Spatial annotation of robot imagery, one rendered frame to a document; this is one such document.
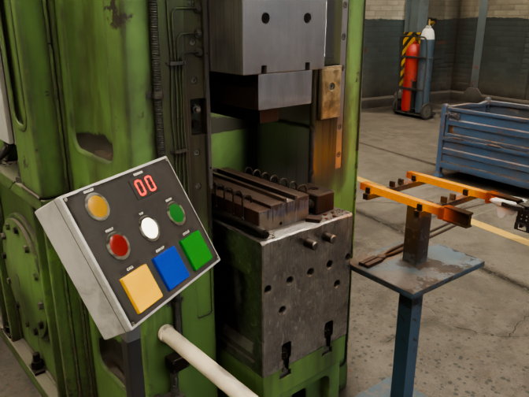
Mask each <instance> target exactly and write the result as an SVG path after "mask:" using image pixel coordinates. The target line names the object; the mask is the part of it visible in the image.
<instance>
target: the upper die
mask: <svg viewBox="0 0 529 397"><path fill-rule="evenodd" d="M209 89H210V101H211V102H219V103H223V104H227V105H231V106H238V107H242V108H247V109H254V110H265V109H275V108H281V107H287V106H298V105H304V104H309V103H311V100H312V70H304V71H295V72H277V73H268V74H264V73H262V74H258V75H248V76H240V75H234V74H227V73H222V72H209Z"/></svg>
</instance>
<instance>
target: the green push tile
mask: <svg viewBox="0 0 529 397"><path fill-rule="evenodd" d="M179 245H180V246H181V248H182V249H183V252H184V254H185V255H186V257H187V260H188V261H189V263H190V264H191V267H192V269H193V270H194V271H197V270H198V269H200V268H201V267H202V266H203V265H204V264H206V263H207V262H208V261H210V260H211V259H212V258H213V256H212V255H211V253H210V251H209V248H208V247H207V245H206V244H205V241H204V239H203V238H202V235H201V233H200V232H199V231H198V230H197V231H195V232H192V233H191V234H190V235H188V236H186V237H185V238H183V239H181V240H180V241H179Z"/></svg>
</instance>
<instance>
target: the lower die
mask: <svg viewBox="0 0 529 397"><path fill-rule="evenodd" d="M213 169H220V168H217V167H215V168H213ZM220 170H223V171H225V172H228V173H231V174H234V175H236V176H240V177H243V178H246V179H248V180H252V181H254V182H257V183H259V184H263V185H265V186H268V187H272V188H275V189H277V190H279V191H283V192H286V193H288V194H291V195H295V200H294V201H291V202H287V198H284V197H282V196H279V195H276V194H273V193H271V192H269V191H265V190H262V189H260V188H258V187H254V186H251V185H249V184H245V183H243V182H240V181H238V180H234V179H232V178H230V177H227V176H223V175H220V174H219V173H215V172H213V180H214V181H215V182H216V185H218V184H223V185H224V187H225V188H226V187H231V188H232V189H233V191H234V192H235V191H241V192H242V197H243V196H244V195H246V194H249V195H251V197H252V202H250V197H249V196H246V197H245V198H244V200H243V211H244V217H245V221H248V222H250V223H251V224H255V225H257V226H259V227H261V228H264V229H266V230H267V231H269V230H272V229H274V228H278V227H282V226H284V225H287V224H291V223H294V222H296V221H300V220H304V219H306V217H307V216H308V215H309V195H308V194H306V193H303V192H300V191H296V190H294V189H291V188H288V187H285V186H283V185H278V184H276V183H273V182H269V181H268V180H264V179H261V178H259V177H256V176H252V175H250V174H247V173H243V172H240V171H238V170H235V169H232V168H229V167H225V168H221V169H220ZM214 186H215V185H214V183H213V189H211V199H212V206H215V194H214V189H215V187H214ZM234 200H235V216H236V217H238V218H241V216H242V199H241V195H240V193H236V194H235V197H234ZM216 203H217V208H218V209H220V210H223V208H224V200H223V187H222V186H219V187H218V188H217V189H216ZM225 208H226V212H227V213H229V214H232V195H231V189H227V190H226V192H225ZM280 222H282V224H281V225H279V223H280Z"/></svg>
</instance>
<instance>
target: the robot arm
mask: <svg viewBox="0 0 529 397"><path fill-rule="evenodd" d="M516 198H519V199H523V201H522V202H521V203H519V204H517V203H516V202H513V201H508V200H504V199H502V198H497V197H495V198H490V201H491V202H492V203H494V204H496V206H497V212H498V217H499V218H502V219H503V218H505V216H506V215H507V214H508V213H509V214H510V215H513V214H515V213H516V211H518V214H517V216H516V221H515V224H514V229H516V230H520V231H522V232H526V233H529V199H528V198H521V197H516ZM518 225H519V228H522V227H524V226H525V228H526V231H524V230H522V229H518Z"/></svg>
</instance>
